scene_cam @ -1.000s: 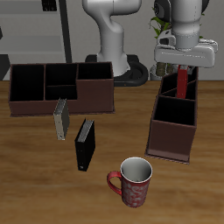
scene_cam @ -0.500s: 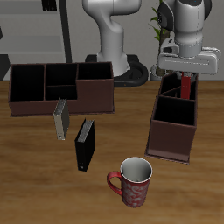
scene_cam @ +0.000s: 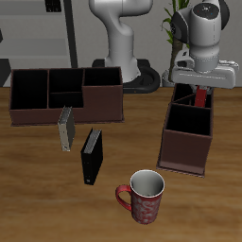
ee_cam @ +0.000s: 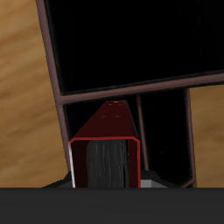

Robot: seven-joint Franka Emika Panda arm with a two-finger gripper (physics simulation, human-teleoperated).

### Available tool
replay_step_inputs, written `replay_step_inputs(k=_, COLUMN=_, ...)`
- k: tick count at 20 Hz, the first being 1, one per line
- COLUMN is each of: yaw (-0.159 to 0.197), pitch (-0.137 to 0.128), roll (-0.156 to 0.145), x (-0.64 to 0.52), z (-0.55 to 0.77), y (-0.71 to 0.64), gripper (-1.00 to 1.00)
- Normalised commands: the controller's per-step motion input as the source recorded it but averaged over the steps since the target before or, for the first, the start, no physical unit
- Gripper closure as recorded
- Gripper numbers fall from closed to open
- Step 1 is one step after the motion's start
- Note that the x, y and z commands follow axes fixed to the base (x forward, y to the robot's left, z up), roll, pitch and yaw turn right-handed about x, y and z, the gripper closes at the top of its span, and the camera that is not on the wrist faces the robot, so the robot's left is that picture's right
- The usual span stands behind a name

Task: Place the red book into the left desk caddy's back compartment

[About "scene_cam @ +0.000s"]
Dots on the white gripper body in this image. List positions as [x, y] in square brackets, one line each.
[220, 77]

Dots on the red book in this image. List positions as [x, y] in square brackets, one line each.
[200, 98]

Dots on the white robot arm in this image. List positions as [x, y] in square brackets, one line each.
[121, 38]

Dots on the narrow dark brown desk caddy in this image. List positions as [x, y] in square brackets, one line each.
[186, 148]

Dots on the wide dark brown desk caddy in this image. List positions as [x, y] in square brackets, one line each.
[102, 104]

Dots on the black book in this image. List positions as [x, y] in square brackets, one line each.
[93, 160]

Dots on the grey book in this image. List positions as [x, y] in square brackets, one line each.
[67, 129]

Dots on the green pot plant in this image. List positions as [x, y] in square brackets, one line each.
[175, 47]

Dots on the red patterned mug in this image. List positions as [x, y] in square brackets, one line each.
[146, 206]

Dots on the grey shelf unit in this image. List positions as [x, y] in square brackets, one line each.
[34, 31]

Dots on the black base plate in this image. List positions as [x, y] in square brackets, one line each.
[148, 80]

